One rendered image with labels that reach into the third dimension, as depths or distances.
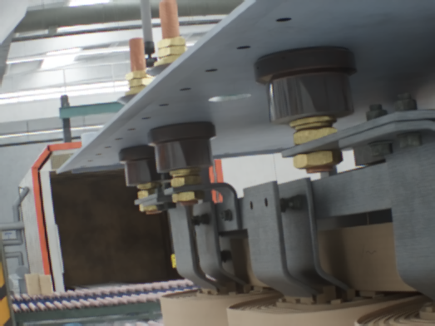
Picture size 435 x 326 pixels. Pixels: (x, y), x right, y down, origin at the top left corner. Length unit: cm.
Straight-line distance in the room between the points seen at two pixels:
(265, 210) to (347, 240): 11
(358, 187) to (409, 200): 23
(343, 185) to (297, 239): 16
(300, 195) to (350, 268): 12
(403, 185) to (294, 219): 41
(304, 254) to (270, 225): 6
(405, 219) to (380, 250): 28
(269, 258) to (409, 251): 39
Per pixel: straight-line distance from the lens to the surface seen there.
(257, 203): 122
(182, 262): 165
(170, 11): 151
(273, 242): 118
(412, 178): 82
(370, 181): 102
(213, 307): 150
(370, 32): 89
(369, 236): 114
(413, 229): 83
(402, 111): 75
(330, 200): 113
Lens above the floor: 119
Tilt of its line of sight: 4 degrees up
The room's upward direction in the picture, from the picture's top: 7 degrees counter-clockwise
